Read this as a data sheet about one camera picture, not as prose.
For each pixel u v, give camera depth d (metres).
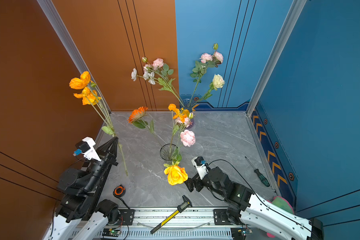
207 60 0.83
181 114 0.68
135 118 0.66
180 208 0.76
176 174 0.46
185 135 0.67
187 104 0.99
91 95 0.49
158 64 0.85
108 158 0.52
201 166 0.60
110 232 0.71
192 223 0.72
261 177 0.85
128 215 0.74
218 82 0.76
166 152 0.78
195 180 0.61
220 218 0.72
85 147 0.48
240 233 0.70
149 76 0.89
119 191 0.79
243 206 0.50
